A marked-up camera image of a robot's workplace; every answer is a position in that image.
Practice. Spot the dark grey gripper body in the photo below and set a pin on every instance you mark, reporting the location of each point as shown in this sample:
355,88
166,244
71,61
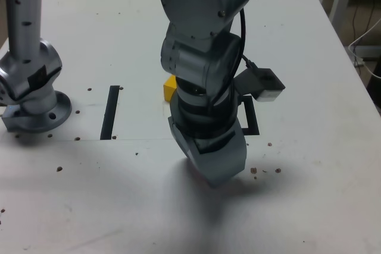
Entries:
212,145

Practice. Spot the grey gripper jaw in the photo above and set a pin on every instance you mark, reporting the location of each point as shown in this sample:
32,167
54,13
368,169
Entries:
220,167

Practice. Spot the yellow cube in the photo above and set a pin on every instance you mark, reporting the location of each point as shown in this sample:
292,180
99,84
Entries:
169,89

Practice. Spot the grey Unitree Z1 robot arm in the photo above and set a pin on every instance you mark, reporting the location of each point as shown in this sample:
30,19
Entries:
205,4

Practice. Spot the black tape square outline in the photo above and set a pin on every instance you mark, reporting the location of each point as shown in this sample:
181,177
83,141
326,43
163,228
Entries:
251,117

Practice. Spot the black tape strip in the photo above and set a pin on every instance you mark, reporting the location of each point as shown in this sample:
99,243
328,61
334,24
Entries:
109,114

